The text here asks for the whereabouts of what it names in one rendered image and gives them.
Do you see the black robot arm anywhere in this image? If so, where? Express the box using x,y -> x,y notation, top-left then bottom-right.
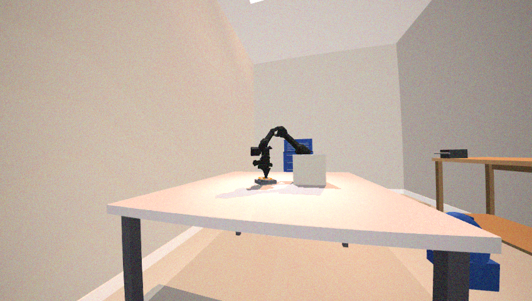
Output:
250,126 -> 311,166

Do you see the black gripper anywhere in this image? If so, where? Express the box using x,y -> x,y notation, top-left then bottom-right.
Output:
258,156 -> 273,178

